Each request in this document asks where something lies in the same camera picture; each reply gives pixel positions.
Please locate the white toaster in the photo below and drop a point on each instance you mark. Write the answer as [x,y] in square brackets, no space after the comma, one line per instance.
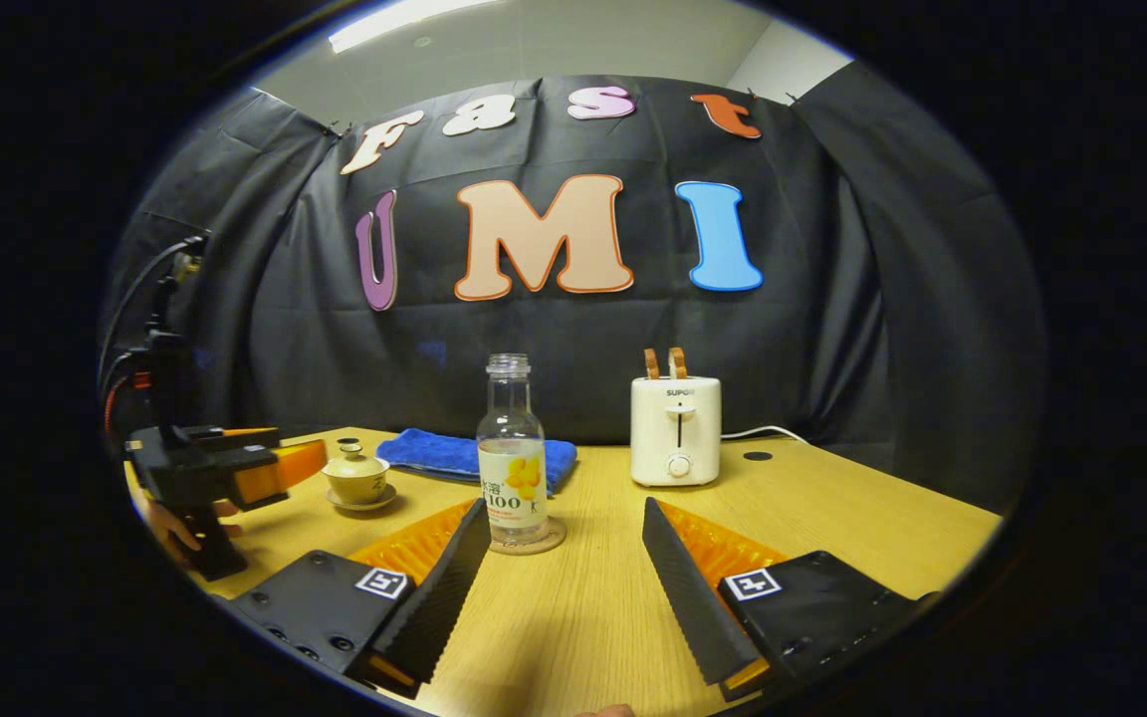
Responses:
[675,428]

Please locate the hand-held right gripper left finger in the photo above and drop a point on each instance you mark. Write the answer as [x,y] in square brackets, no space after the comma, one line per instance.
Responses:
[449,588]

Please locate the clear water bottle yellow label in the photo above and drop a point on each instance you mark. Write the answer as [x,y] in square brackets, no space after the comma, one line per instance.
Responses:
[514,488]

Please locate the round printed coaster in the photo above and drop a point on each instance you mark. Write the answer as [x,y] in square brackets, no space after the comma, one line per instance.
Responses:
[556,538]

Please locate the toast slice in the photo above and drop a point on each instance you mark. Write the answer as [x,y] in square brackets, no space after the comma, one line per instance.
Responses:
[677,362]
[651,364]

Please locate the black backdrop cloth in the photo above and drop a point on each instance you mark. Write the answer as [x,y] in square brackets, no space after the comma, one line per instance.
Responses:
[534,329]

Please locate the beige ceramic teacup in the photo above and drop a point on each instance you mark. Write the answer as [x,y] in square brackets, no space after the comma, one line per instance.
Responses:
[356,488]

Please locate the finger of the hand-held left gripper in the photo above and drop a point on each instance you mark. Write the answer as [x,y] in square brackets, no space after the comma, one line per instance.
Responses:
[235,434]
[280,473]

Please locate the blue towel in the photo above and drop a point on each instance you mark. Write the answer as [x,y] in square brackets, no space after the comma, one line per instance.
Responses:
[429,453]

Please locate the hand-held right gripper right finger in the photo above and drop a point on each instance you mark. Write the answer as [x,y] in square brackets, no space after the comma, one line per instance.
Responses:
[685,588]

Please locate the beige ceramic saucer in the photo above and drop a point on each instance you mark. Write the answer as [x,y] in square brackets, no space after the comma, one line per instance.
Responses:
[382,501]

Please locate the beige teacup lid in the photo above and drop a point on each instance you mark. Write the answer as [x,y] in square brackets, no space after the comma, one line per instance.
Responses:
[355,463]

